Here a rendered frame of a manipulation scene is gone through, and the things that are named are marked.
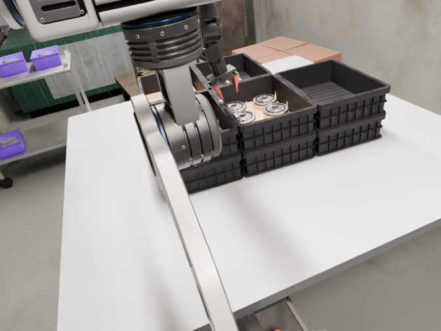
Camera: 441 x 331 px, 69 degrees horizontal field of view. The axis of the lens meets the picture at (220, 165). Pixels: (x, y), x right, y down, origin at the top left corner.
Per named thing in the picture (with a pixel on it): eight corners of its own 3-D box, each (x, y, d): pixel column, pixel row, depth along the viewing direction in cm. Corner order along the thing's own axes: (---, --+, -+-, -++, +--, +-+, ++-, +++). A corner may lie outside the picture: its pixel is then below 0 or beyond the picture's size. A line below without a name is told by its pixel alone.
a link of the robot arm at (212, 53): (204, 47, 109) (218, 40, 109) (198, 44, 115) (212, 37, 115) (211, 66, 113) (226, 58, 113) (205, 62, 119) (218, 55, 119)
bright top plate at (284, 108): (293, 110, 130) (293, 108, 129) (270, 117, 127) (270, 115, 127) (279, 102, 137) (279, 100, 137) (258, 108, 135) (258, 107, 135)
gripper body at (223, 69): (207, 81, 121) (199, 63, 117) (230, 68, 122) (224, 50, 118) (213, 85, 116) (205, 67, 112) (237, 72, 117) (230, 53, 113)
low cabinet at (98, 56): (40, 75, 550) (16, 23, 503) (147, 48, 591) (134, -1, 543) (25, 121, 388) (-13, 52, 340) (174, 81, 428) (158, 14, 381)
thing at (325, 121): (387, 115, 125) (392, 87, 118) (318, 134, 120) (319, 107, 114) (331, 83, 157) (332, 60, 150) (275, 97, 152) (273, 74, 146)
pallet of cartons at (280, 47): (346, 91, 330) (349, 53, 307) (275, 114, 312) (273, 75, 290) (289, 64, 418) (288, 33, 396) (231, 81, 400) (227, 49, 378)
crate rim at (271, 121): (319, 111, 115) (319, 106, 113) (239, 133, 110) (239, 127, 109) (273, 78, 147) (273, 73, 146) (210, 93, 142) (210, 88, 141)
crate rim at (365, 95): (392, 92, 119) (393, 86, 118) (319, 111, 115) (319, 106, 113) (332, 63, 151) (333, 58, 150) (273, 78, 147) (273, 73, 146)
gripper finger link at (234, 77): (222, 95, 126) (213, 73, 121) (237, 87, 127) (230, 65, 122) (229, 100, 121) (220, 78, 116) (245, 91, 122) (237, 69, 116)
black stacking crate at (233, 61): (273, 97, 153) (272, 74, 146) (214, 113, 148) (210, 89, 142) (245, 73, 185) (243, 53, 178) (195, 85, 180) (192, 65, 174)
